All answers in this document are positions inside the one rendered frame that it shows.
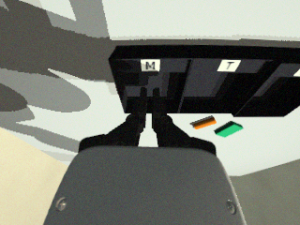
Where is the green rectangular block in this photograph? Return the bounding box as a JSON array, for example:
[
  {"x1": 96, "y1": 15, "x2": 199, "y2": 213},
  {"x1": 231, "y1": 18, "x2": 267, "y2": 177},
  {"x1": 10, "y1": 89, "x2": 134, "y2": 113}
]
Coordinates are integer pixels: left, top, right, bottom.
[{"x1": 215, "y1": 121, "x2": 243, "y2": 138}]

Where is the orange battery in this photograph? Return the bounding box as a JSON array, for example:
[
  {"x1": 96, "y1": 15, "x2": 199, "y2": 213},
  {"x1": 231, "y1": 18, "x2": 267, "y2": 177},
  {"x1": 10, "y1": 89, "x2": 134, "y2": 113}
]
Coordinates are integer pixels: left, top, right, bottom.
[{"x1": 192, "y1": 117, "x2": 216, "y2": 129}]

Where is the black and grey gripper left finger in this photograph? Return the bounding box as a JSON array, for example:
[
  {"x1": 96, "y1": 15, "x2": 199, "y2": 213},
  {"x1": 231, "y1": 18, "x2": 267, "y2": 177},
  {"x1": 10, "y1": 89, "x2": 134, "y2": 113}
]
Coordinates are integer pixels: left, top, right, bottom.
[{"x1": 78, "y1": 87, "x2": 147, "y2": 153}]

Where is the black three-compartment bin rack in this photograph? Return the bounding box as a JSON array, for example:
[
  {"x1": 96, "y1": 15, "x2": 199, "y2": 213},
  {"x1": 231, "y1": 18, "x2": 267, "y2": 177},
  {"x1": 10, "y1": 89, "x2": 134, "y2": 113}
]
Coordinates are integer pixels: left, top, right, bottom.
[{"x1": 108, "y1": 45, "x2": 300, "y2": 117}]

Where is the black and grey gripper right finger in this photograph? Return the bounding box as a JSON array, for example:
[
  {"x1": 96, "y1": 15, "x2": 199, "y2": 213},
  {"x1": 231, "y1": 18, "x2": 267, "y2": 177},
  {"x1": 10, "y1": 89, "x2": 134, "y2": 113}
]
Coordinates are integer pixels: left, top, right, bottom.
[{"x1": 152, "y1": 87, "x2": 217, "y2": 156}]

